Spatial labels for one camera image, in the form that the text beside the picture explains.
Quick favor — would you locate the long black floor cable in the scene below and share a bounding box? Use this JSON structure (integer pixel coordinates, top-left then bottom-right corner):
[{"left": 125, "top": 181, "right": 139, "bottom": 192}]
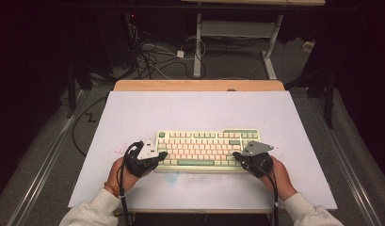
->
[{"left": 72, "top": 95, "right": 109, "bottom": 158}]

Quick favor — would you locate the tangle of floor cables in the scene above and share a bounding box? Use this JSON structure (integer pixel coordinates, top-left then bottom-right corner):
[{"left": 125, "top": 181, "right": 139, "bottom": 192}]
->
[{"left": 127, "top": 23, "right": 207, "bottom": 80}]

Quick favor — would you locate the left hand-held gripper cable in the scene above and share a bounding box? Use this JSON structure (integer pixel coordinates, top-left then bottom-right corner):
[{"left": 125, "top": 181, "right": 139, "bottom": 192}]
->
[{"left": 117, "top": 140, "right": 145, "bottom": 226}]

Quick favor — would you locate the orange bracelet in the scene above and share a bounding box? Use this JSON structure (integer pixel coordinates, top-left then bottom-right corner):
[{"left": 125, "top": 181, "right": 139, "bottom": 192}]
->
[{"left": 104, "top": 181, "right": 120, "bottom": 198}]

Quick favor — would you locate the person's left hand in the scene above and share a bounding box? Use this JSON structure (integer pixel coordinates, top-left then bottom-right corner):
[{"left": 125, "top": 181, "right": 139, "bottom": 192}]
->
[{"left": 106, "top": 156, "right": 141, "bottom": 194}]

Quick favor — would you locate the white table cover board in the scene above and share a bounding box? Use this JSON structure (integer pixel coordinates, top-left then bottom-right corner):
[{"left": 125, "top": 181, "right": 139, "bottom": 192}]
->
[{"left": 68, "top": 90, "right": 338, "bottom": 211}]

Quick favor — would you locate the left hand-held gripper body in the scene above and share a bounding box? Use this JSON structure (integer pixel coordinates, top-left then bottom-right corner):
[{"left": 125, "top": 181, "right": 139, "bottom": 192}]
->
[{"left": 123, "top": 138, "right": 160, "bottom": 178}]

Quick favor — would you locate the right hand-held gripper cable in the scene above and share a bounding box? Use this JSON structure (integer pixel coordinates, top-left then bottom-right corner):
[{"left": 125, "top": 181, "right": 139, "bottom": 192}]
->
[{"left": 252, "top": 163, "right": 280, "bottom": 226}]

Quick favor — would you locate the black stand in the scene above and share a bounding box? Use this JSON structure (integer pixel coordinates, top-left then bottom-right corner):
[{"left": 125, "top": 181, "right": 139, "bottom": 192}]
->
[
  {"left": 66, "top": 59, "right": 94, "bottom": 120},
  {"left": 285, "top": 67, "right": 335, "bottom": 130}
]

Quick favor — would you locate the hand-held gripper cable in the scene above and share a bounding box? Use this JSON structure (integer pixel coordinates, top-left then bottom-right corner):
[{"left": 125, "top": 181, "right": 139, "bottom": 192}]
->
[
  {"left": 117, "top": 140, "right": 145, "bottom": 226},
  {"left": 252, "top": 163, "right": 280, "bottom": 226}
]

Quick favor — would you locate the metal floor rail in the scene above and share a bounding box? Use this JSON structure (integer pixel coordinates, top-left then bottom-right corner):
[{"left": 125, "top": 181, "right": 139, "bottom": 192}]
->
[
  {"left": 309, "top": 97, "right": 384, "bottom": 226},
  {"left": 6, "top": 90, "right": 88, "bottom": 226}
]

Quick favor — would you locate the white metal desk frame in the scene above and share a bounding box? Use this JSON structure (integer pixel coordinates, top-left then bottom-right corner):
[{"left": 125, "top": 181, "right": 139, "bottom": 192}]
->
[{"left": 193, "top": 12, "right": 283, "bottom": 80}]

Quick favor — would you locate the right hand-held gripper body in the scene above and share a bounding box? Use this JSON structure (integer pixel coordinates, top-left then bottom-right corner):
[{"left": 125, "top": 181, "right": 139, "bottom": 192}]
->
[{"left": 242, "top": 140, "right": 275, "bottom": 178}]

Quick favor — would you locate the cream green pink keyboard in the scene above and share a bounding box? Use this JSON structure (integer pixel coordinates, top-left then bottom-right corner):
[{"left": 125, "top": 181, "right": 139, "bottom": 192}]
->
[{"left": 153, "top": 128, "right": 265, "bottom": 173}]

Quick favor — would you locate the person's right hand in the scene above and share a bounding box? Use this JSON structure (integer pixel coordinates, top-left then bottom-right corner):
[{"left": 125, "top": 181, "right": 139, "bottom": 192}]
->
[{"left": 260, "top": 155, "right": 297, "bottom": 202}]

